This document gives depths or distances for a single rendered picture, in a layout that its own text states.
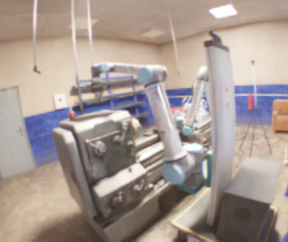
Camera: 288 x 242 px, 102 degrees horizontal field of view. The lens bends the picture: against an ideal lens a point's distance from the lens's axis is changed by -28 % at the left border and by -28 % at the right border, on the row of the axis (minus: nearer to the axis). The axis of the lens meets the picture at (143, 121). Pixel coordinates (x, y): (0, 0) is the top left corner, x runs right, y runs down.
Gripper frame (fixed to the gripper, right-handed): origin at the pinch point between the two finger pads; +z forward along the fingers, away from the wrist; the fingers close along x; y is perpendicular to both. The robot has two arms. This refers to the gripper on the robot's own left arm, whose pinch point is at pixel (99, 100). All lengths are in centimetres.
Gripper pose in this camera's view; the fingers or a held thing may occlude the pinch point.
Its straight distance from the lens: 154.0
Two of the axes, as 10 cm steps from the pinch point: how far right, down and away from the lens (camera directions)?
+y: 2.0, -2.2, 9.6
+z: 1.3, 9.7, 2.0
